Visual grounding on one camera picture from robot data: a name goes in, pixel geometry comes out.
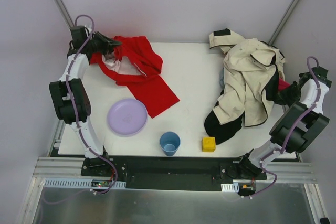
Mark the aluminium front rail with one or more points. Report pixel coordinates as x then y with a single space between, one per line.
287 172

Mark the purple plastic plate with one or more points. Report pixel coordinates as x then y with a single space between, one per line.
127 117

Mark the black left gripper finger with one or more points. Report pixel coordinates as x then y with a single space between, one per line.
108 41
109 48

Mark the right aluminium frame post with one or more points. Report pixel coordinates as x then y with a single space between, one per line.
283 21

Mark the cream and black jacket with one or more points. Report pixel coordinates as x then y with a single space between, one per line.
252 71

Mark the magenta pink cloth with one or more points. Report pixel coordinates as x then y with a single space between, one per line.
282 85

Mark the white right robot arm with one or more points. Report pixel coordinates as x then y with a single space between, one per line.
296 129

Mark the red cloth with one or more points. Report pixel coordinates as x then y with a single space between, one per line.
135 65

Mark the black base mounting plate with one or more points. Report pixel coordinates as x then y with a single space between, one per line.
168 173

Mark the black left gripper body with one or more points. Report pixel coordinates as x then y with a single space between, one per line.
104 43

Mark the blue plastic cup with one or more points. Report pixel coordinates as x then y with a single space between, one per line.
169 143

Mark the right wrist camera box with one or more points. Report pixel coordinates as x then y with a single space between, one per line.
320 73

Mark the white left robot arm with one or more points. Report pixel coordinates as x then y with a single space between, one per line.
69 97

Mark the yellow toy cube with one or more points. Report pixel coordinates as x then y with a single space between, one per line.
208 144

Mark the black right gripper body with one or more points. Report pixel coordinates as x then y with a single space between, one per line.
284 95

